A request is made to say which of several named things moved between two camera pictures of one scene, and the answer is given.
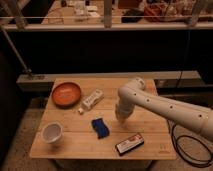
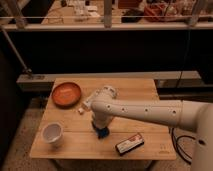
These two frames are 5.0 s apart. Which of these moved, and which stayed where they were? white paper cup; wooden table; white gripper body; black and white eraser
Moved: white gripper body
Stayed: wooden table; black and white eraser; white paper cup
